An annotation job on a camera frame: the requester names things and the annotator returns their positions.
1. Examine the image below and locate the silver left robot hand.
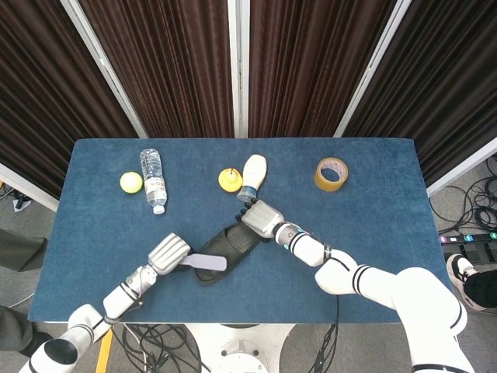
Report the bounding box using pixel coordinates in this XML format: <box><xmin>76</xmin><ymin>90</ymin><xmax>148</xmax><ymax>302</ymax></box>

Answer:
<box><xmin>147</xmin><ymin>232</ymin><xmax>193</xmax><ymax>277</ymax></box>

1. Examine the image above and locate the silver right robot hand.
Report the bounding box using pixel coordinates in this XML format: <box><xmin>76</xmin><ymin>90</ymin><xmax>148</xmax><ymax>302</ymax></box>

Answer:
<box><xmin>235</xmin><ymin>197</ymin><xmax>284</xmax><ymax>238</ymax></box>

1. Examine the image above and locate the black rubber slipper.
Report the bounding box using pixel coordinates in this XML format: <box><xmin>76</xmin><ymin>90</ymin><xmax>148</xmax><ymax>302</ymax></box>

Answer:
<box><xmin>193</xmin><ymin>221</ymin><xmax>269</xmax><ymax>287</ymax></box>

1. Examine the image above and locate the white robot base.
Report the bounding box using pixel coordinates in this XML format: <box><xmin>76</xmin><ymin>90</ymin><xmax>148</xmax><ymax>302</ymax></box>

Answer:
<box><xmin>185</xmin><ymin>323</ymin><xmax>293</xmax><ymax>373</ymax></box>

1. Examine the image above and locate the white bottle clear cap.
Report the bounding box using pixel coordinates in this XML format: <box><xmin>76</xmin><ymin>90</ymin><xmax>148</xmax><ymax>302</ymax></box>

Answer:
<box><xmin>237</xmin><ymin>154</ymin><xmax>269</xmax><ymax>203</ymax></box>

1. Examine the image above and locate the clear plastic water bottle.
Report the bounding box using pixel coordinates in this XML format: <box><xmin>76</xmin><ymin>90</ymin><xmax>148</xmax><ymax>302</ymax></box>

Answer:
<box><xmin>139</xmin><ymin>148</ymin><xmax>169</xmax><ymax>215</ymax></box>

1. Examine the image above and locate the yellow packing tape roll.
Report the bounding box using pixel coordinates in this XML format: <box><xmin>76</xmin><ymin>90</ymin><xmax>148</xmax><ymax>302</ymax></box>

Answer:
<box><xmin>313</xmin><ymin>157</ymin><xmax>349</xmax><ymax>193</ymax></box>

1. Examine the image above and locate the yellow-green ball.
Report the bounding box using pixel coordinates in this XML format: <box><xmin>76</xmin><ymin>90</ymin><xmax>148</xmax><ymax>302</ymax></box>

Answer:
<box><xmin>119</xmin><ymin>171</ymin><xmax>144</xmax><ymax>194</ymax></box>

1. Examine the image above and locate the blue fabric table cover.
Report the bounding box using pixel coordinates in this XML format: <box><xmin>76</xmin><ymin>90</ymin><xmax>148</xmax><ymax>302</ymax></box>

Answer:
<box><xmin>27</xmin><ymin>138</ymin><xmax>454</xmax><ymax>325</ymax></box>

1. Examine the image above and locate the dark brown curtain panel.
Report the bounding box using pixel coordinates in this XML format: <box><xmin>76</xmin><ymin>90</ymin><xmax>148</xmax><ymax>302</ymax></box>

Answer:
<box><xmin>0</xmin><ymin>0</ymin><xmax>137</xmax><ymax>200</ymax></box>
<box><xmin>77</xmin><ymin>0</ymin><xmax>236</xmax><ymax>139</ymax></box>
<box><xmin>343</xmin><ymin>0</ymin><xmax>497</xmax><ymax>188</ymax></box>
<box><xmin>248</xmin><ymin>0</ymin><xmax>400</xmax><ymax>139</ymax></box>

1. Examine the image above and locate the white and black sneaker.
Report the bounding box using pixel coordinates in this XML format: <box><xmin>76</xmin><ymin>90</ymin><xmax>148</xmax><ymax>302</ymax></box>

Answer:
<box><xmin>446</xmin><ymin>253</ymin><xmax>488</xmax><ymax>312</ymax></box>

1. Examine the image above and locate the black power strip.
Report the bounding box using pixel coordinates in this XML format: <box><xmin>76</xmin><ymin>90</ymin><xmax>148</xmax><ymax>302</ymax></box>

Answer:
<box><xmin>437</xmin><ymin>232</ymin><xmax>497</xmax><ymax>246</ymax></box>

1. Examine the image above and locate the black trouser leg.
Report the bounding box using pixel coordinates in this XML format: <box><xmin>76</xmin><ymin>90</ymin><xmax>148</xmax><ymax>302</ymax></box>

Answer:
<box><xmin>463</xmin><ymin>267</ymin><xmax>497</xmax><ymax>309</ymax></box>

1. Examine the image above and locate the black cable tangle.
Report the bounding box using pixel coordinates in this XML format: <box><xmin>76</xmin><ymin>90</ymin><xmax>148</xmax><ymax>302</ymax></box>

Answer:
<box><xmin>116</xmin><ymin>323</ymin><xmax>213</xmax><ymax>373</ymax></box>

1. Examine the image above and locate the white screen frame post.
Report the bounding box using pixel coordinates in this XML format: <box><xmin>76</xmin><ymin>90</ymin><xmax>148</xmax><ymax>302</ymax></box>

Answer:
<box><xmin>60</xmin><ymin>0</ymin><xmax>149</xmax><ymax>139</ymax></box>
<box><xmin>227</xmin><ymin>0</ymin><xmax>252</xmax><ymax>139</ymax></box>
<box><xmin>333</xmin><ymin>0</ymin><xmax>413</xmax><ymax>138</ymax></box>

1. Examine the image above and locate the white screen bottom rail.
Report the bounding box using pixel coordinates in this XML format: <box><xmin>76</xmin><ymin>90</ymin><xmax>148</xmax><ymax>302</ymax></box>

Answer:
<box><xmin>0</xmin><ymin>162</ymin><xmax>60</xmax><ymax>213</ymax></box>
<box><xmin>426</xmin><ymin>147</ymin><xmax>497</xmax><ymax>198</ymax></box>

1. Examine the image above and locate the black floor cable bundle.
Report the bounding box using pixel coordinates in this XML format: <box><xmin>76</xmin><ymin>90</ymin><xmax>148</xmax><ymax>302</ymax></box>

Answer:
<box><xmin>446</xmin><ymin>157</ymin><xmax>497</xmax><ymax>235</ymax></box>

